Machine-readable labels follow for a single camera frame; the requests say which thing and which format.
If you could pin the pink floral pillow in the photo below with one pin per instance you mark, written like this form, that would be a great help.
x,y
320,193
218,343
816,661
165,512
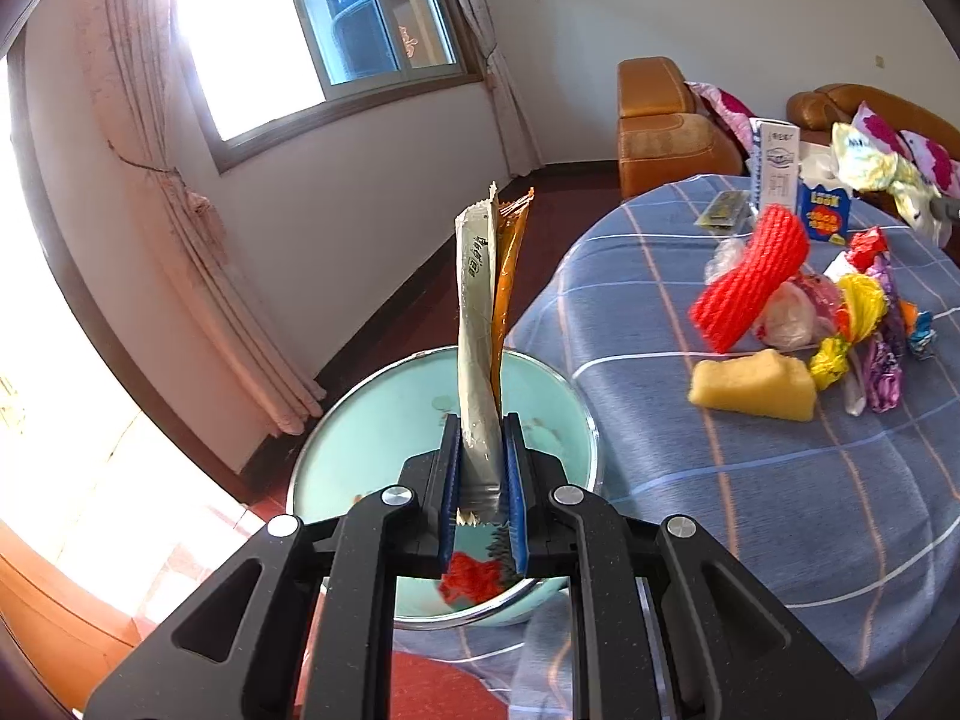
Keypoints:
x,y
922,150

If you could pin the pink tied curtain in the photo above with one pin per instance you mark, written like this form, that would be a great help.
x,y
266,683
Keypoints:
x,y
502,90
195,240

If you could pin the orange leather sofa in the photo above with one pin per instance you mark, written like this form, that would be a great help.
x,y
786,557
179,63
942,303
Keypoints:
x,y
825,109

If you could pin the blue candy wrapper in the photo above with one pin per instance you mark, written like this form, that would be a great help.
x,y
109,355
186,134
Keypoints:
x,y
920,334

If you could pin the blue plaid tablecloth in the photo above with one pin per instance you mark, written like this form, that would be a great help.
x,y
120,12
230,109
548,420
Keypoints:
x,y
637,300

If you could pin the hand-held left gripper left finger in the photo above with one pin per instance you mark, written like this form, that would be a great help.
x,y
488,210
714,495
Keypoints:
x,y
450,510

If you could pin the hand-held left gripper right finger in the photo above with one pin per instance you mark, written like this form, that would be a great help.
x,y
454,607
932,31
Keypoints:
x,y
516,510

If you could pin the white snack wrapper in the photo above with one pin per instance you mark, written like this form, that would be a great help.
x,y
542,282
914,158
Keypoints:
x,y
476,360

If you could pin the white plastic strip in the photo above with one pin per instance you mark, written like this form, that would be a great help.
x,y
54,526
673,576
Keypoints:
x,y
853,390

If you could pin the teal cartoon print basin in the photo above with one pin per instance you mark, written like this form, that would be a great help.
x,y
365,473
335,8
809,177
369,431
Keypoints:
x,y
375,420

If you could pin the pale yellow plastic bag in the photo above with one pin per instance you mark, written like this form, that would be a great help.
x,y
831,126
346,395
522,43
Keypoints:
x,y
870,161

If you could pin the green flat packet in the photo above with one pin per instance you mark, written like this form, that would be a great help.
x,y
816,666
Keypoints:
x,y
724,210

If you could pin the red foil wrapper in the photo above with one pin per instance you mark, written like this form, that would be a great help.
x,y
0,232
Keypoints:
x,y
866,247

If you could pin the blue cardboard box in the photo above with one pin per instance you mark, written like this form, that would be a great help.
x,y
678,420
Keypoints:
x,y
825,214

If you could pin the window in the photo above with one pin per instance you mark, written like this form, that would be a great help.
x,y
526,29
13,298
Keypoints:
x,y
337,15

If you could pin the white tall carton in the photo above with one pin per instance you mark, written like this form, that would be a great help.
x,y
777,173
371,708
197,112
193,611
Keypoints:
x,y
776,165

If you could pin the pink floral blanket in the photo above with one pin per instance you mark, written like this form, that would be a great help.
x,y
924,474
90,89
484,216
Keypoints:
x,y
724,109

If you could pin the crumpled clear plastic wrap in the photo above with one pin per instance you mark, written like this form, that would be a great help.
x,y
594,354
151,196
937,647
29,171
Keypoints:
x,y
724,259

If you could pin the clear plastic bag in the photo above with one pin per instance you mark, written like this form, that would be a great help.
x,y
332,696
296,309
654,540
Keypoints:
x,y
784,315

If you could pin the orange snack wrapper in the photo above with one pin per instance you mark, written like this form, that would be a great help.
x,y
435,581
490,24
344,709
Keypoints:
x,y
510,270

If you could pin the yellow sponge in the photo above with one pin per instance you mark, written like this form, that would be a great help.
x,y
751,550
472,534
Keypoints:
x,y
750,386

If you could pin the wooden cabinet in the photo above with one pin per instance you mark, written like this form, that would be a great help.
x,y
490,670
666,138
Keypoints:
x,y
52,615

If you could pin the white tissue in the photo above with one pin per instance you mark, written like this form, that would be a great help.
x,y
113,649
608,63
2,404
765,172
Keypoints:
x,y
816,163

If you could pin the purple foil wrapper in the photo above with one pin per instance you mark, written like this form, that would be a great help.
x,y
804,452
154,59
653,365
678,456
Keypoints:
x,y
881,375

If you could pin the red foam fruit net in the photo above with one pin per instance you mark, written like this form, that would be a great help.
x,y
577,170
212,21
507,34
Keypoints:
x,y
750,270
469,577

